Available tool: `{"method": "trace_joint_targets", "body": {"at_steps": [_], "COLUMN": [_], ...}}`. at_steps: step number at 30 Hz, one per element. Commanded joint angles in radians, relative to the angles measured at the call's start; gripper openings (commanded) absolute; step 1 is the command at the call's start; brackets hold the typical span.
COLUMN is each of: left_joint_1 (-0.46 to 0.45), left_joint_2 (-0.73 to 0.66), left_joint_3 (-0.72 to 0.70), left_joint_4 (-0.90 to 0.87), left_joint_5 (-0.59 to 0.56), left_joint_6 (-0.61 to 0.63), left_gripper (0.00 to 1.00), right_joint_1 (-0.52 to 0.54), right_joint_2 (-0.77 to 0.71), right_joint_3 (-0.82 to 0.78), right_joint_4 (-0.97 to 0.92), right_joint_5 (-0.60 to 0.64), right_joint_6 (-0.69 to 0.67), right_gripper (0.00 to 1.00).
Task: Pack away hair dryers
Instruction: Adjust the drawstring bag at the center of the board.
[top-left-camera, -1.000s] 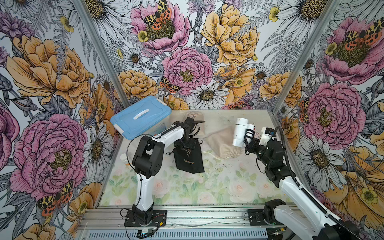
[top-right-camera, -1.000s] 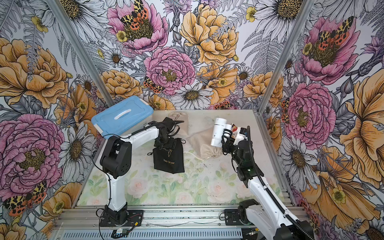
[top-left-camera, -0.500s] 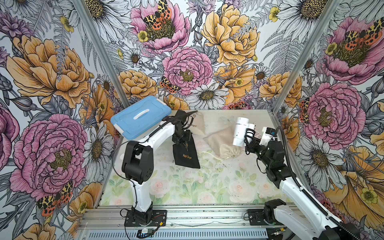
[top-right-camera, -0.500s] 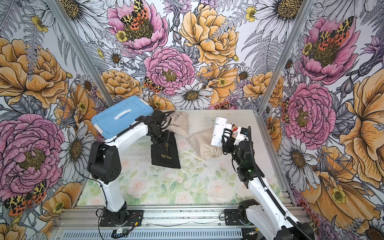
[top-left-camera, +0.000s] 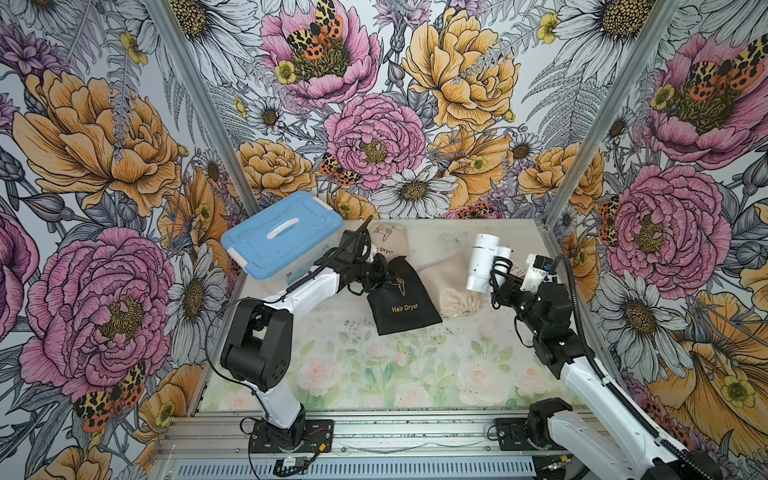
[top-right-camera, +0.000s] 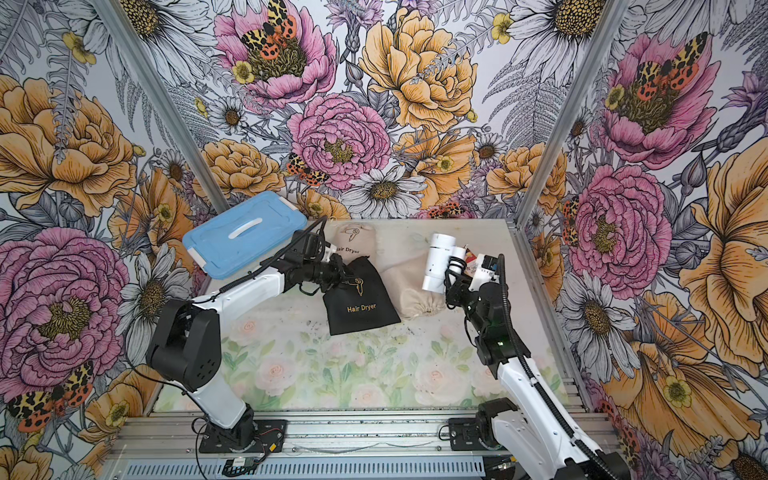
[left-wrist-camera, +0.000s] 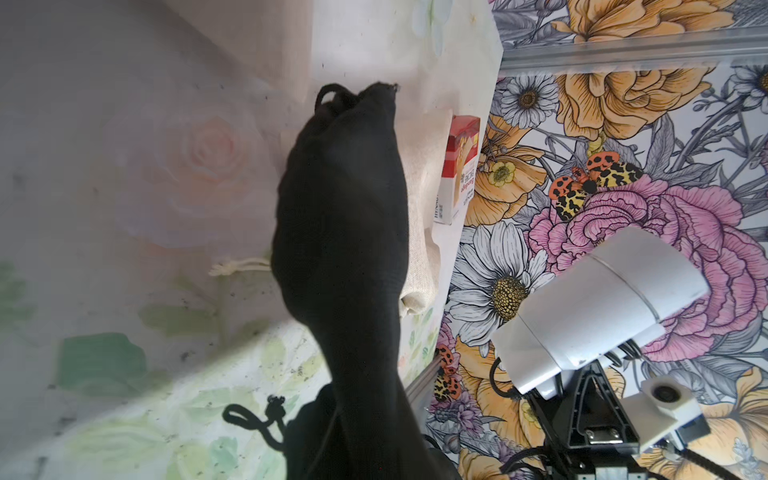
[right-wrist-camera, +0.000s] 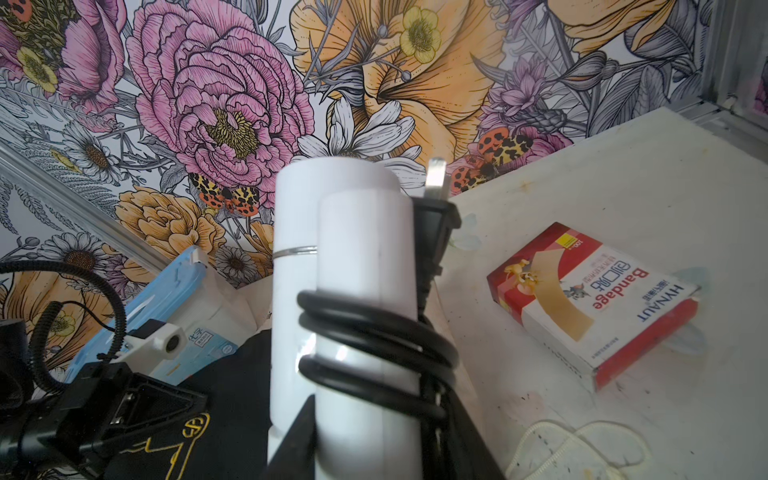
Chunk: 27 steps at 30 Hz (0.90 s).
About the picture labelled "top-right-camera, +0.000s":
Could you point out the blue lidded storage box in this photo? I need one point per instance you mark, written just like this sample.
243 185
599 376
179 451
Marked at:
234 239

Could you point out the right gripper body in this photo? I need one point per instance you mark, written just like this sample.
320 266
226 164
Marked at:
464 298

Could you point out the beige cloth bag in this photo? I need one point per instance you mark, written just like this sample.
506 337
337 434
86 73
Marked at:
403 283
355 240

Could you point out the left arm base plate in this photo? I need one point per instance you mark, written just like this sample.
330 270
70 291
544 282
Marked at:
256 437

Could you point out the aluminium front rail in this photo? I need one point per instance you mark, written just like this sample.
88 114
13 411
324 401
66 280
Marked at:
388 444

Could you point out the white hair dryer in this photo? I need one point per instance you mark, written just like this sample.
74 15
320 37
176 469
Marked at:
446 261

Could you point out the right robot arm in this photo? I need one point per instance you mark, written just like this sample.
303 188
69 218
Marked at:
527 421

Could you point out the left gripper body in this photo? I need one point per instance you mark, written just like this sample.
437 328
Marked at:
327 274

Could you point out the red white bandage box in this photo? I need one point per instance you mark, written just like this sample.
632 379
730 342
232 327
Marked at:
470 258

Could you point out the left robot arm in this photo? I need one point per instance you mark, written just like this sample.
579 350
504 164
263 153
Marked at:
185 348

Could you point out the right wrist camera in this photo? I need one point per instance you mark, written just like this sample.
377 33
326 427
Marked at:
485 271

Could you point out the black hair dryer pouch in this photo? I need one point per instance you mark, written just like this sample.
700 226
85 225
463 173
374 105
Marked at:
359 301

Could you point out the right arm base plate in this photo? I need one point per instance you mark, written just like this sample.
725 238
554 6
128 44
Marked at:
470 434

